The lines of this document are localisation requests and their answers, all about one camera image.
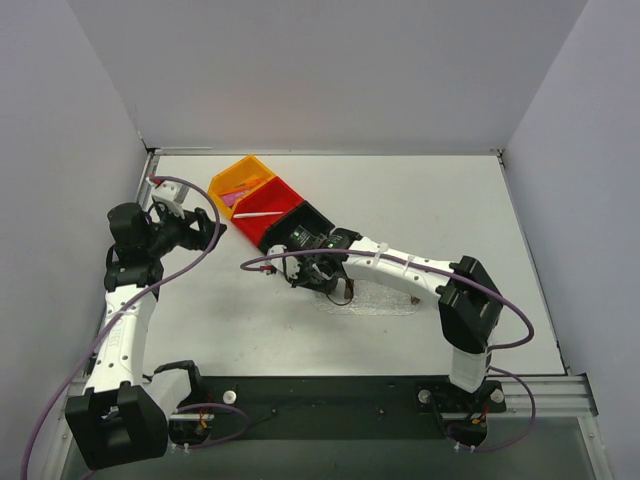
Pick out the clear holder with wooden ends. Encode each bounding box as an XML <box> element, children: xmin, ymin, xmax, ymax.
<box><xmin>342</xmin><ymin>280</ymin><xmax>422</xmax><ymax>308</ymax></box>

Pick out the orange toothpaste tube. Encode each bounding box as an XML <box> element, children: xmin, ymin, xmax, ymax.
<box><xmin>228</xmin><ymin>177</ymin><xmax>266</xmax><ymax>193</ymax></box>

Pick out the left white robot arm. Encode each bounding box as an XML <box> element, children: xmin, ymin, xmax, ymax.
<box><xmin>65</xmin><ymin>201</ymin><xmax>226</xmax><ymax>471</ymax></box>

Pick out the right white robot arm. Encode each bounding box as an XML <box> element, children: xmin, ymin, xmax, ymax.
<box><xmin>268</xmin><ymin>226</ymin><xmax>502</xmax><ymax>393</ymax></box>

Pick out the pink toothpaste tube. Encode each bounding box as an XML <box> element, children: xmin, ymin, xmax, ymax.
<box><xmin>221</xmin><ymin>189</ymin><xmax>251</xmax><ymax>208</ymax></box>

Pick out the white toothbrush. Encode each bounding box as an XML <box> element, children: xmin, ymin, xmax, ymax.
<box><xmin>232</xmin><ymin>211</ymin><xmax>284</xmax><ymax>219</ymax></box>

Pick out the clear textured oval tray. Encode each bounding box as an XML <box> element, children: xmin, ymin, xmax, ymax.
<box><xmin>311</xmin><ymin>281</ymin><xmax>424</xmax><ymax>317</ymax></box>

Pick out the black plastic bin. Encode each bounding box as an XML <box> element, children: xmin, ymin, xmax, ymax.
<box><xmin>258</xmin><ymin>201</ymin><xmax>335</xmax><ymax>254</ymax></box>

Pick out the yellow plastic bin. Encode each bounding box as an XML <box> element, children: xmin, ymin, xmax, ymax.
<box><xmin>208</xmin><ymin>155</ymin><xmax>276</xmax><ymax>219</ymax></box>

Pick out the red plastic bin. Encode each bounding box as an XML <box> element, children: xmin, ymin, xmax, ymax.
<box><xmin>231</xmin><ymin>177</ymin><xmax>303</xmax><ymax>246</ymax></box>

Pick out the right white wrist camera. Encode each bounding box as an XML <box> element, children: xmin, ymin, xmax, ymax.
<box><xmin>267</xmin><ymin>244</ymin><xmax>300</xmax><ymax>280</ymax></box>

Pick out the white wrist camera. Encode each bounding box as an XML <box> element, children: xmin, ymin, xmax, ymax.
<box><xmin>267</xmin><ymin>244</ymin><xmax>300</xmax><ymax>280</ymax></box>
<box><xmin>146</xmin><ymin>176</ymin><xmax>189</xmax><ymax>219</ymax></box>

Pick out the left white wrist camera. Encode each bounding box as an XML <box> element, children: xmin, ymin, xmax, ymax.
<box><xmin>146</xmin><ymin>176</ymin><xmax>189</xmax><ymax>219</ymax></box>

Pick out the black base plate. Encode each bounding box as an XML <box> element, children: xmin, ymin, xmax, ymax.
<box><xmin>169</xmin><ymin>376</ymin><xmax>506</xmax><ymax>445</ymax></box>

